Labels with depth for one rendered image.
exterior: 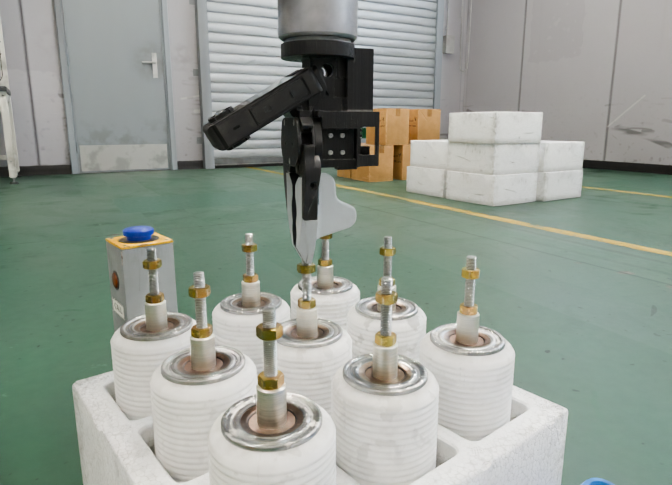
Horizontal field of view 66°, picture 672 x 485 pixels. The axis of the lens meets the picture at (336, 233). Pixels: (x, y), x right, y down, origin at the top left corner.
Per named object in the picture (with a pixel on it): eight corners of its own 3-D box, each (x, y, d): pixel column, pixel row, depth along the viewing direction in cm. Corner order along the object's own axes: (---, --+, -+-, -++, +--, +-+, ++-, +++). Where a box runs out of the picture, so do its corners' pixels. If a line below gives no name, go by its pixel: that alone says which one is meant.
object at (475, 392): (502, 536, 51) (515, 367, 47) (406, 512, 54) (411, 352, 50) (505, 475, 60) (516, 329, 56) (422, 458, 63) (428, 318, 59)
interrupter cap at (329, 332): (280, 355, 50) (279, 349, 50) (265, 327, 57) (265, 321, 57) (352, 345, 53) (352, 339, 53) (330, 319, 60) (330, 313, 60)
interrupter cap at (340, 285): (364, 289, 71) (364, 284, 70) (319, 301, 66) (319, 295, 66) (330, 277, 76) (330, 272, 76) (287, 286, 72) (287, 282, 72)
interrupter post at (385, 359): (376, 369, 48) (377, 335, 47) (401, 374, 47) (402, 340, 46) (367, 380, 45) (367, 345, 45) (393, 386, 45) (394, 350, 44)
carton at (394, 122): (408, 144, 439) (409, 108, 433) (385, 145, 427) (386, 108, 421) (387, 143, 464) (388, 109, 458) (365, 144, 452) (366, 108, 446)
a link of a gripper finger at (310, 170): (322, 222, 48) (321, 125, 46) (306, 223, 47) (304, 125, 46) (309, 215, 52) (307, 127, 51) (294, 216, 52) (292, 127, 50)
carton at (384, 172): (393, 180, 437) (393, 145, 431) (369, 182, 426) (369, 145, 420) (374, 177, 463) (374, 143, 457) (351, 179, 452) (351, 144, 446)
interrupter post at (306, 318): (299, 341, 54) (298, 311, 53) (293, 333, 56) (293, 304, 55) (321, 339, 54) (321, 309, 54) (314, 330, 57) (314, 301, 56)
